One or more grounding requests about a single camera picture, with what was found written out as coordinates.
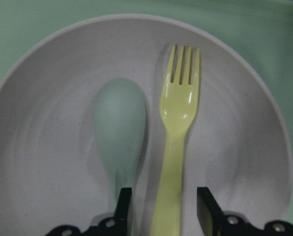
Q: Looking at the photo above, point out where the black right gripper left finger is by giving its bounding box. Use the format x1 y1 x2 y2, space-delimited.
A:
46 187 132 236

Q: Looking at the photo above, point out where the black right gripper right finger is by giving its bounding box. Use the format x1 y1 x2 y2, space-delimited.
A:
196 187 293 236

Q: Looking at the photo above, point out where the white round plate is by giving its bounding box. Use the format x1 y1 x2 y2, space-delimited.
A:
0 14 293 236

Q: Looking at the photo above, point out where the yellow plastic fork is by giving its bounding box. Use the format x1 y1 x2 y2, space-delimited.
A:
150 45 200 236

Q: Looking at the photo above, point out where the pale green spoon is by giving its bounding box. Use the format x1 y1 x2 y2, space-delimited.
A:
93 78 147 206

